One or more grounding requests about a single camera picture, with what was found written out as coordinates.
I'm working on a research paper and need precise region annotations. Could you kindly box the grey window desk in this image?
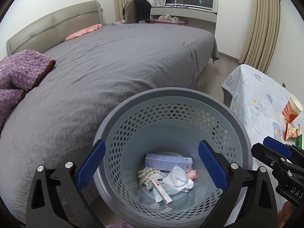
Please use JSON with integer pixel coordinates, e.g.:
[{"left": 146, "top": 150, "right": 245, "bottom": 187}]
[{"left": 151, "top": 7, "right": 217, "bottom": 34}]

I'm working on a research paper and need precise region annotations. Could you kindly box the lined paper ball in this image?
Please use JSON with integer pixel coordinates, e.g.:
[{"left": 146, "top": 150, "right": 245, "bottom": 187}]
[{"left": 138, "top": 167, "right": 166, "bottom": 190}]

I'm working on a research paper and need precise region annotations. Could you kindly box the white cloth doll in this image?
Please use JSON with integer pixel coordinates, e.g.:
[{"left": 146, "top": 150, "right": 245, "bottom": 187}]
[{"left": 162, "top": 166, "right": 197, "bottom": 192}]

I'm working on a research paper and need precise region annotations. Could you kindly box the right hand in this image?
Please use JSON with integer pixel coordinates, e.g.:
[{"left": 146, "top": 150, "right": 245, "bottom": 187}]
[{"left": 278, "top": 201, "right": 296, "bottom": 228}]

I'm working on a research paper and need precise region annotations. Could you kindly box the green white carton box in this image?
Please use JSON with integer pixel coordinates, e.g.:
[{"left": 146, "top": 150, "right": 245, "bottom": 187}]
[{"left": 295, "top": 134, "right": 304, "bottom": 150}]

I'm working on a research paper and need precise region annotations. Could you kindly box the chair with black garment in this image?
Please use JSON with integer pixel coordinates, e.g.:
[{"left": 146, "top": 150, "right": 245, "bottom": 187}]
[{"left": 123, "top": 0, "right": 152, "bottom": 24}]

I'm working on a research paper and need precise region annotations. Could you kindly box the purple fluffy blanket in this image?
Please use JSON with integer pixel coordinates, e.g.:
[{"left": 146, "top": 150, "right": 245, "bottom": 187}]
[{"left": 1, "top": 50, "right": 56, "bottom": 125}]

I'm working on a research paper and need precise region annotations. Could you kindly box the beige curtain right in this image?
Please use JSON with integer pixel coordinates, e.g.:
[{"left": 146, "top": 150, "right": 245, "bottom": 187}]
[{"left": 239, "top": 0, "right": 280, "bottom": 73}]

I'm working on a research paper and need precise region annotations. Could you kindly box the light blue patterned table cloth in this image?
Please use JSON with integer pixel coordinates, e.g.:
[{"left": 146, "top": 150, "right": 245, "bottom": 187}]
[{"left": 221, "top": 64, "right": 303, "bottom": 145}]

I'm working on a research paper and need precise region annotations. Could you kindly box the pink pillow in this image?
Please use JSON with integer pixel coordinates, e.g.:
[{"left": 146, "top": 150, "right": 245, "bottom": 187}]
[{"left": 65, "top": 24, "right": 103, "bottom": 41}]

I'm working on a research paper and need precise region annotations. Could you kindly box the red white paper cup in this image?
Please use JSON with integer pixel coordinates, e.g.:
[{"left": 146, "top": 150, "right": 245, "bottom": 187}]
[{"left": 282, "top": 94, "right": 303, "bottom": 123}]

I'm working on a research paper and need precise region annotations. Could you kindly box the beige headboard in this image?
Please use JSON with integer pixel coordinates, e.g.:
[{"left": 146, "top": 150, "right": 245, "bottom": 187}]
[{"left": 6, "top": 1, "right": 104, "bottom": 56}]

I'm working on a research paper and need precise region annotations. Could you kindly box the pink clothes pile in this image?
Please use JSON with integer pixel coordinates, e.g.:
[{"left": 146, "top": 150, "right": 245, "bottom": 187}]
[{"left": 158, "top": 14, "right": 181, "bottom": 23}]

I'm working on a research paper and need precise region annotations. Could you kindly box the red patterned snack wrapper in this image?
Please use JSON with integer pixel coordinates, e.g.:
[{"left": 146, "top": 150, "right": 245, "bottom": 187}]
[{"left": 283, "top": 123, "right": 300, "bottom": 141}]

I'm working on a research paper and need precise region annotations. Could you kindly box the blue perforated waste basket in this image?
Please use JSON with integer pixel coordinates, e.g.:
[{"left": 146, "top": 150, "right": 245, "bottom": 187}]
[{"left": 93, "top": 87, "right": 258, "bottom": 228}]

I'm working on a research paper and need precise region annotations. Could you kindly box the lavender box in basket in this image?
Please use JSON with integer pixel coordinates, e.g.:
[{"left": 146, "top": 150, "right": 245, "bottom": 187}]
[{"left": 145, "top": 153, "right": 193, "bottom": 172}]

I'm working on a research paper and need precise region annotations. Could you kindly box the grey bed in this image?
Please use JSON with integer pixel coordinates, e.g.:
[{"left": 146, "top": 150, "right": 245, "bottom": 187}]
[{"left": 1, "top": 24, "right": 219, "bottom": 221}]

